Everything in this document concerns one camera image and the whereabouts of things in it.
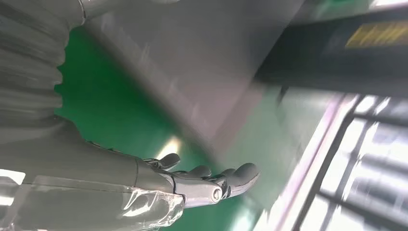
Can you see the green conveyor belt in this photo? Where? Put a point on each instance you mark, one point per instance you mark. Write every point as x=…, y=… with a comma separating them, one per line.
x=271, y=143

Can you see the silver conveyor frame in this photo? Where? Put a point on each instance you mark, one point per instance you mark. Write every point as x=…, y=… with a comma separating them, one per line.
x=318, y=165

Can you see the black yellow label sticker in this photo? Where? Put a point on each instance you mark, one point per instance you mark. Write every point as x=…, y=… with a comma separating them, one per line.
x=376, y=35

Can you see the black inbound scanner machine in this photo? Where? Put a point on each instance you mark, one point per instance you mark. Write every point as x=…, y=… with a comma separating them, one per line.
x=318, y=63

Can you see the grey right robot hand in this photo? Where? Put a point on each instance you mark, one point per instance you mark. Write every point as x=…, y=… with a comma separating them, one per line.
x=79, y=178

